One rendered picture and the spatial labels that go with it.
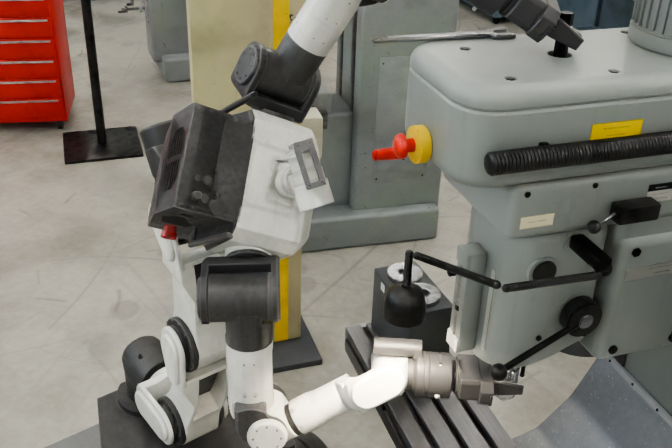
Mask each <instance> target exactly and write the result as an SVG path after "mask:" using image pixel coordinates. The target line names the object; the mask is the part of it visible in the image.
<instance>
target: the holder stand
mask: <svg viewBox="0 0 672 448"><path fill-rule="evenodd" d="M403 273H404V262H403V263H396V264H393V265H391V266H386V267H380V268H375V272H374V288H373V303H372V319H371V326H372V328H373V329H374V331H375V332H376V334H377V335H378V337H386V338H402V339H418V340H422V351H432V352H447V353H449V348H450V345H449V344H448V342H447V341H446V339H447V330H448V328H450V321H451V313H452V303H451V302H450V301H449V300H448V298H447V297H446V296H445V295H444V294H443V293H442V291H441V290H440V289H439V288H438V287H437V286H436V284H435V283H434V282H433V281H432V280H431V279H430V278H429V276H428V275H427V274H426V273H425V272H424V271H423V269H422V268H421V267H420V266H419V265H418V264H417V262H416V261H413V266H412V276H411V282H413V283H416V284H418V285H419V286H420V287H421V288H422V289H423V292H424V295H425V299H426V303H427V304H426V314H425V320H424V321H423V323H421V324H420V325H418V326H415V327H411V328H402V327H397V326H394V325H392V324H390V323H389V322H387V321H386V320H385V318H384V316H383V306H384V298H385V296H386V294H387V292H388V290H389V287H390V286H391V285H392V284H394V283H396V282H400V281H403Z"/></svg>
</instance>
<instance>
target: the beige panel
mask: <svg viewBox="0 0 672 448"><path fill-rule="evenodd" d="M304 3H305V0H186V8H187V25H188V43H189V60H190V78H191V96H192V103H194V102H195V103H198V104H201V105H204V106H207V107H210V108H213V109H216V110H220V109H222V108H224V107H226V106H228V105H230V104H231V103H233V102H235V101H237V100H239V99H240V98H242V97H241V95H240V94H239V92H238V91H237V89H236V88H235V86H234V85H233V83H232V81H231V74H232V72H233V70H234V68H235V66H236V64H237V62H238V59H239V57H240V55H241V53H242V52H243V50H244V49H245V47H246V46H247V45H248V44H249V43H251V42H253V41H257V42H260V43H262V44H264V45H265V47H268V48H270V49H273V50H276V49H277V47H278V45H279V44H280V42H281V40H282V38H283V37H284V35H285V33H286V32H287V30H288V29H289V27H290V25H291V24H292V22H293V21H294V19H295V17H296V16H297V14H298V13H299V11H300V9H301V8H302V6H303V5H304ZM301 256H302V247H301V248H300V249H299V250H298V251H297V252H296V253H295V254H294V255H292V256H289V257H287V258H284V259H282V260H280V304H281V320H280V321H279V322H273V349H272V353H273V355H272V367H273V373H278V372H283V371H289V370H294V369H299V368H304V367H310V366H315V365H320V364H322V357H321V355H320V353H319V351H318V349H317V347H316V345H315V343H314V341H313V338H312V336H311V334H310V332H309V330H308V328H307V326H306V324H305V322H304V320H303V318H302V316H301Z"/></svg>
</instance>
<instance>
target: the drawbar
mask: <svg viewBox="0 0 672 448"><path fill-rule="evenodd" d="M560 18H561V19H562V20H563V21H565V22H566V23H567V24H568V25H569V26H570V27H571V26H572V24H573V18H574V13H573V12H571V11H561V15H560ZM567 53H568V47H567V46H566V45H564V44H562V43H560V42H558V41H556V40H555V46H554V52H553V57H558V58H567Z"/></svg>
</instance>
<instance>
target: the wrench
mask: <svg viewBox="0 0 672 448"><path fill-rule="evenodd" d="M488 37H491V38H492V39H511V38H516V34H515V33H507V28H490V29H484V30H483V31H468V32H448V33H428V34H409V35H389V36H372V37H371V41H372V42H374V43H393V42H412V41H431V40H450V39H469V38H488Z"/></svg>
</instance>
